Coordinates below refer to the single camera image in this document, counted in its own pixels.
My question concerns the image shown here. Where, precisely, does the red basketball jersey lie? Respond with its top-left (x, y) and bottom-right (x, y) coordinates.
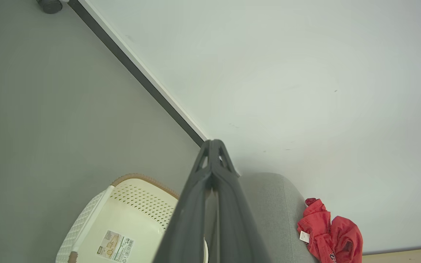
top-left (297, 198), bottom-right (364, 263)

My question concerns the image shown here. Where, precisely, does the grey fabric sofa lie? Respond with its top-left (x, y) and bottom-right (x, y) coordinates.
top-left (203, 172), bottom-right (321, 263)

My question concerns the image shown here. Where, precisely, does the black caster wheel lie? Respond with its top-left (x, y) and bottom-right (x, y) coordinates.
top-left (37, 0), bottom-right (64, 15)

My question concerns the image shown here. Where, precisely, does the basket product label sticker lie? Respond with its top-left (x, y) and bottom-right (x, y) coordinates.
top-left (97, 229), bottom-right (135, 263)

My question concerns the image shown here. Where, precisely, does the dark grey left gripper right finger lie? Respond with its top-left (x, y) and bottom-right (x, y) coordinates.
top-left (209, 139), bottom-right (272, 263)

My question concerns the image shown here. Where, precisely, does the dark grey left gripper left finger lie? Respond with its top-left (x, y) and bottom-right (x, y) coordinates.
top-left (152, 139), bottom-right (215, 263)

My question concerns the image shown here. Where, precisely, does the cream perforated laundry basket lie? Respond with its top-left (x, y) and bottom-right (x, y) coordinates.
top-left (55, 174), bottom-right (209, 263)

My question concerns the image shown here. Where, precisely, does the black white baseboard strip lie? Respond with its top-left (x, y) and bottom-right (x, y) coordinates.
top-left (67, 0), bottom-right (241, 176)

